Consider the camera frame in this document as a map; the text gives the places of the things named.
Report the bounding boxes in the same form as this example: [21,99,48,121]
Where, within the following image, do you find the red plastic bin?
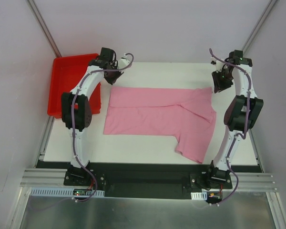
[47,53,98,119]

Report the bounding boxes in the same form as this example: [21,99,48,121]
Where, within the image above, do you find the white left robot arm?
[61,47,133,186]

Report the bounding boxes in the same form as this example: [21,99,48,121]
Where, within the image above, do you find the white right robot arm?
[203,50,264,189]

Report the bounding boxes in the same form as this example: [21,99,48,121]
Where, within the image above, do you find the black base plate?
[63,163,232,199]

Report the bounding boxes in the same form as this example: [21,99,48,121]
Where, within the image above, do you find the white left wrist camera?
[118,53,134,72]

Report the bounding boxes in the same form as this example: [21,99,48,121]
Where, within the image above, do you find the white cable duct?
[31,187,105,198]
[191,191,207,201]

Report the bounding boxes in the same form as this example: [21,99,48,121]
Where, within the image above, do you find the left white cable duct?
[31,187,105,198]

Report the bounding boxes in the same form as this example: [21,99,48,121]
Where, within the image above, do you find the pink t shirt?
[103,87,216,164]

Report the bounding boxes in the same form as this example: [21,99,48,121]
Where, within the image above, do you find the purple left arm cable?
[70,53,134,203]

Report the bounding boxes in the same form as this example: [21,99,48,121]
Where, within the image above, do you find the right white cable duct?
[191,191,207,201]

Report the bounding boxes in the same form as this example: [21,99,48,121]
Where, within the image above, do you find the left aluminium corner post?
[26,0,62,58]

